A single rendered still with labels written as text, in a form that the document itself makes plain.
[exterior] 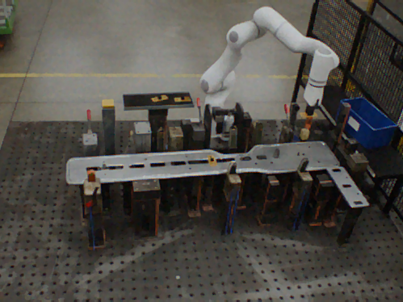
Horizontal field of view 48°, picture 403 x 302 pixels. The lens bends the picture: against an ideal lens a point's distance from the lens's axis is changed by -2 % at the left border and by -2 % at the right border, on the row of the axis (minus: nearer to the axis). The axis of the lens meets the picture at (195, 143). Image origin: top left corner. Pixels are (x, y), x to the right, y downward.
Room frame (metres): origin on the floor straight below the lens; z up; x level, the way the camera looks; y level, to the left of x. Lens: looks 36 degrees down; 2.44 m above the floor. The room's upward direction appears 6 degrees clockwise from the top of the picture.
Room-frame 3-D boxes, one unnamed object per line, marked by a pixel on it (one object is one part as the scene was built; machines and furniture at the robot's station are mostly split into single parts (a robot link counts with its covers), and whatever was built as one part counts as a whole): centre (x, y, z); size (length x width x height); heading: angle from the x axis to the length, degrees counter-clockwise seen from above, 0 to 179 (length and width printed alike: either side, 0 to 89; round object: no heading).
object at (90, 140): (1.83, 0.53, 0.88); 0.11 x 0.10 x 0.36; 15
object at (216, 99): (2.38, -0.11, 1.11); 0.19 x 0.12 x 0.24; 138
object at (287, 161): (1.81, -0.07, 1.00); 1.38 x 0.22 x 0.02; 105
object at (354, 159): (1.89, -0.84, 0.88); 0.08 x 0.08 x 0.36; 15
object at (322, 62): (1.94, -0.54, 1.53); 0.09 x 0.08 x 0.13; 138
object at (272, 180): (1.73, -0.40, 0.84); 0.11 x 0.08 x 0.29; 15
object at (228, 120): (2.05, -0.13, 0.94); 0.18 x 0.13 x 0.49; 105
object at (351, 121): (2.18, -0.92, 1.09); 0.30 x 0.17 x 0.13; 25
